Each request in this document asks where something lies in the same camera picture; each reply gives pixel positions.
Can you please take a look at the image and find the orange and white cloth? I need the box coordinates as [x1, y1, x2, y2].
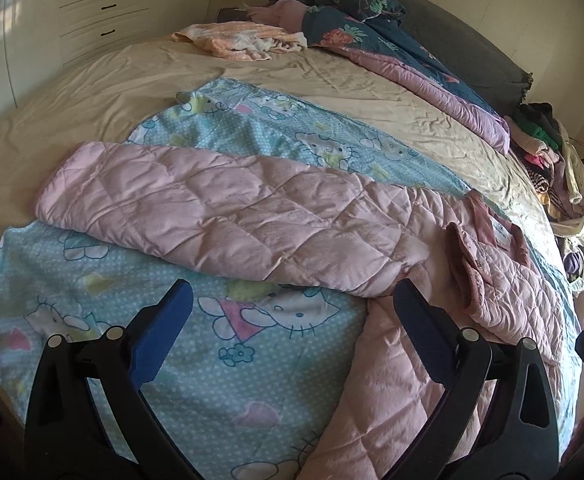
[172, 22, 309, 63]

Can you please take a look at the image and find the bed with beige sheet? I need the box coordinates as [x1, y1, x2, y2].
[0, 30, 572, 421]

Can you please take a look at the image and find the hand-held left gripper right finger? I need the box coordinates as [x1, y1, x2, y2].
[387, 278, 558, 480]

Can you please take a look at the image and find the pink cloth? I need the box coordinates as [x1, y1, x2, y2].
[244, 0, 315, 32]

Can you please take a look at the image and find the blue cartoon cat sheet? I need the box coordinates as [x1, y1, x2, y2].
[0, 77, 582, 480]

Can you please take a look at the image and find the cream wardrobe with drawers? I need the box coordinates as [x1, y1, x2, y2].
[0, 0, 223, 111]

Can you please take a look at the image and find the dark floral duvet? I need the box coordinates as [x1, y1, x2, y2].
[272, 0, 511, 155]

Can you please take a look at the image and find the basket of clothes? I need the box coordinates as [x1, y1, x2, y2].
[559, 235, 584, 297]

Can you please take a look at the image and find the pink quilted jacket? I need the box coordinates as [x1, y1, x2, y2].
[36, 141, 580, 480]

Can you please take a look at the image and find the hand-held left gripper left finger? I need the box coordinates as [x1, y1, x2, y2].
[24, 278, 203, 480]

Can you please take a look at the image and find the pile of mixed clothes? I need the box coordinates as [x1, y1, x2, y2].
[504, 102, 584, 221]

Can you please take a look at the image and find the grey padded headboard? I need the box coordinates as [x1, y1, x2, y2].
[269, 0, 533, 106]

